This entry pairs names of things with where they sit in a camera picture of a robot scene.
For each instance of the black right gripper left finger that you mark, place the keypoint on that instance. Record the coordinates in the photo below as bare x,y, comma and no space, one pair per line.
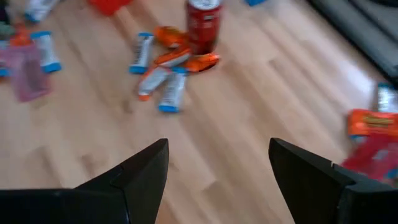
140,186

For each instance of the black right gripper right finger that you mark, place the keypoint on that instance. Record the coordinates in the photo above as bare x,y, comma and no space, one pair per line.
304,186

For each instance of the red candy packet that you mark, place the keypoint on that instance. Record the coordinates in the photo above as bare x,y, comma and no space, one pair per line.
373,158

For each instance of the orange candy pack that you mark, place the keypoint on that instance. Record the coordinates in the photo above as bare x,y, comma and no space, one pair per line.
21,39
202,62
174,57
373,123
154,82
169,37

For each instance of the white blue candy bar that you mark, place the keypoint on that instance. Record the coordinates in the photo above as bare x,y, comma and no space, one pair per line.
172,91
141,53
46,51
40,9
388,99
3,72

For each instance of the pink candy bag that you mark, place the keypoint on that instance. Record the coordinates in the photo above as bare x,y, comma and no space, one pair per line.
28,77

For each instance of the red soda can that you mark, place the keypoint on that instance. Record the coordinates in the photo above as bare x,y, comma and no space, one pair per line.
203,28

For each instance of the red plastic basket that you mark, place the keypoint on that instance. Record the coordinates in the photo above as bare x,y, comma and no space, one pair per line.
109,6

